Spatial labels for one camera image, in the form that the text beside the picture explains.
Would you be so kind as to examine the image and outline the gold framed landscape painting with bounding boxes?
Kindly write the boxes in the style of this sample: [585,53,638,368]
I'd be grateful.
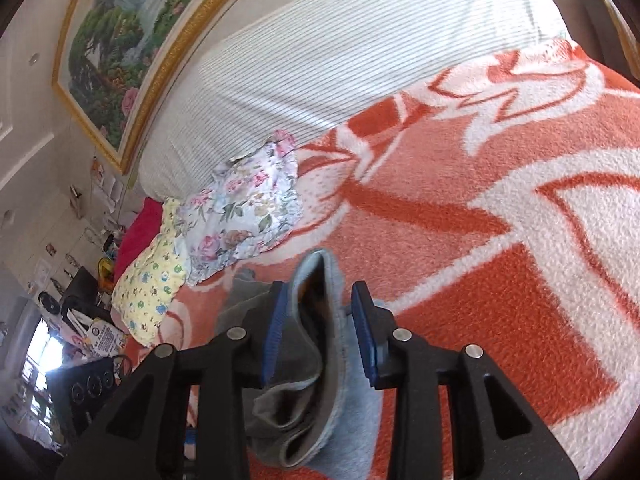
[52,0,232,174]

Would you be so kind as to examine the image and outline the wooden framed window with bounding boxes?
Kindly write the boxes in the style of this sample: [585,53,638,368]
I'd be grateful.
[1,300,62,448]

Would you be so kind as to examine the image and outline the white printed tote bag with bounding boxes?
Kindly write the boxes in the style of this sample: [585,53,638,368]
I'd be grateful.
[66,309,128,358]

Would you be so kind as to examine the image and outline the orange white fleece blanket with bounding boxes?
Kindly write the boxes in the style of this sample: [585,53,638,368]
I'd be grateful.
[126,39,639,479]

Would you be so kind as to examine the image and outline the floral folded cloth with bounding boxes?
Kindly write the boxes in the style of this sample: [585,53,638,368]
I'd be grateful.
[175,130,303,286]

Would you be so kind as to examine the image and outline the red folded cloth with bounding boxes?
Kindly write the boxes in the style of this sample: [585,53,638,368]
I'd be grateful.
[114,197,163,281]

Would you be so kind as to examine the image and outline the white striped bedding roll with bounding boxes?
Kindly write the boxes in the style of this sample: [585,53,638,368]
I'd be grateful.
[139,0,568,200]

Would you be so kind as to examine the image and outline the yellow cartoon print pillow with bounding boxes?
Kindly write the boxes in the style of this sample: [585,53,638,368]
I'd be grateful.
[111,198,186,347]

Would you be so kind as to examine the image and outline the grey fleece pants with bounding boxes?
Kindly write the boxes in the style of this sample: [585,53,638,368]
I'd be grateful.
[242,249,383,479]

